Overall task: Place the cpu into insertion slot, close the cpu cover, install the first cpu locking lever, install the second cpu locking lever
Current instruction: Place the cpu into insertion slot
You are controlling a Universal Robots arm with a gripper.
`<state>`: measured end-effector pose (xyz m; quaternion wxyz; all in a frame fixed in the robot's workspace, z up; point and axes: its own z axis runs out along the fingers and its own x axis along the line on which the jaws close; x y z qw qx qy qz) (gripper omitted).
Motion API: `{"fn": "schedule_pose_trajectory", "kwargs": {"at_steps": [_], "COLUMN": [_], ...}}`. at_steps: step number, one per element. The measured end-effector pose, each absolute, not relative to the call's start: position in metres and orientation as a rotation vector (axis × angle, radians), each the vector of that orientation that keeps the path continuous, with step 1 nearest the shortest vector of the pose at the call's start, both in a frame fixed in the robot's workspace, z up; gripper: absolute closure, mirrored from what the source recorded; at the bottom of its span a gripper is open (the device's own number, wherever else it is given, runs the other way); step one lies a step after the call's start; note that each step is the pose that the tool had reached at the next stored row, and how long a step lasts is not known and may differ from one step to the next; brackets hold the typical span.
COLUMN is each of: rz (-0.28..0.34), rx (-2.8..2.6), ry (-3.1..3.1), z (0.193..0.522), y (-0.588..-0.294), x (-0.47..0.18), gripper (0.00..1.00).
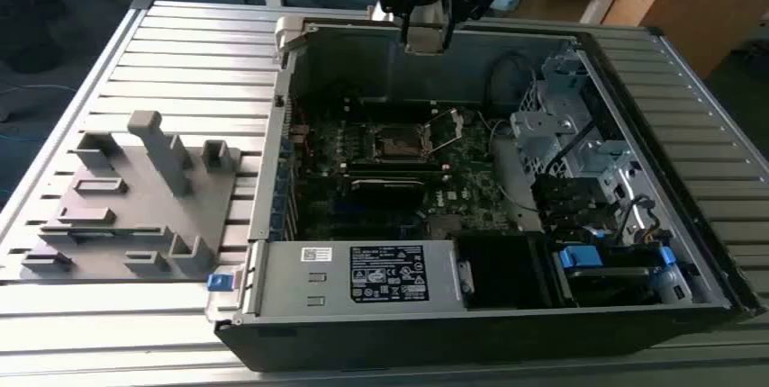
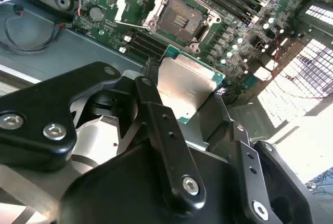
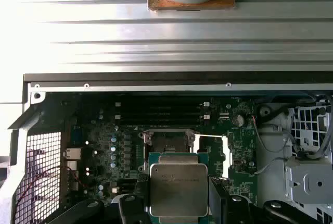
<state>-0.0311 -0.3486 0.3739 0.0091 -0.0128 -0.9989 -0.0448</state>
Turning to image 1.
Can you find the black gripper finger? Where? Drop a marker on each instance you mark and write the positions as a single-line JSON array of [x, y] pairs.
[[450, 22], [409, 31]]

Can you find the CPU with silver top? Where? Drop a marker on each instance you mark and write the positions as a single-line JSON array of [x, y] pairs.
[[427, 42]]

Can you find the CPU socket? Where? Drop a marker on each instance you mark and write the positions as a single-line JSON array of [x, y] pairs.
[[399, 144]]

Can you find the black RAM slot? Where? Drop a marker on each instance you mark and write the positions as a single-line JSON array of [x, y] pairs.
[[389, 165], [389, 174]]

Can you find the grey case release latch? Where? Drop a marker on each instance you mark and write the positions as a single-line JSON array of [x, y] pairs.
[[288, 29]]

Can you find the silver metal drive cage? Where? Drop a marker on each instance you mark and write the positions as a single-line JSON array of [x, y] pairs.
[[540, 126]]

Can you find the green motherboard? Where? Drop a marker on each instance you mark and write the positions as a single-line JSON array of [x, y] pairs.
[[474, 180]]

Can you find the black expansion card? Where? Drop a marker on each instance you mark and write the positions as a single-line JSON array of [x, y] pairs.
[[384, 195]]

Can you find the wooden cabinet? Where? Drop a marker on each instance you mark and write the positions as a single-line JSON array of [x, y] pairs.
[[709, 0]]

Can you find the black power connector bundle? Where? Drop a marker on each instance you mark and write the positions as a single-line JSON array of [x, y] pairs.
[[564, 198]]

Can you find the dark chipset heatsink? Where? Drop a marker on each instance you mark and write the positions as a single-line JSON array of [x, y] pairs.
[[446, 225]]

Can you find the blue disk carrier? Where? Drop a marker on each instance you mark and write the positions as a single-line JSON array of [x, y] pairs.
[[579, 256]]

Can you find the grey parts rack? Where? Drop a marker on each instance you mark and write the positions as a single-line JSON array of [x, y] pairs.
[[149, 207]]

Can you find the grey power supply unit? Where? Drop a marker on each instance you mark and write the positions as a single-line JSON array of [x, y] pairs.
[[281, 279]]

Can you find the blue plastic clip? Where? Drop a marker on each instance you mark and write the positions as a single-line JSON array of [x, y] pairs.
[[666, 256]]

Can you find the black disk drive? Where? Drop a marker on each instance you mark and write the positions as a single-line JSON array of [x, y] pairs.
[[606, 285]]

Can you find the blue case latch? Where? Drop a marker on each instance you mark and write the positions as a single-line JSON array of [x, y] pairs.
[[219, 282]]

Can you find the green RAM stick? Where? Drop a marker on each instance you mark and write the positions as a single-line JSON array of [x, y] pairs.
[[92, 235]]

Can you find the black PC case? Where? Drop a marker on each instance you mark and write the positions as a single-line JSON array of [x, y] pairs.
[[420, 346]]

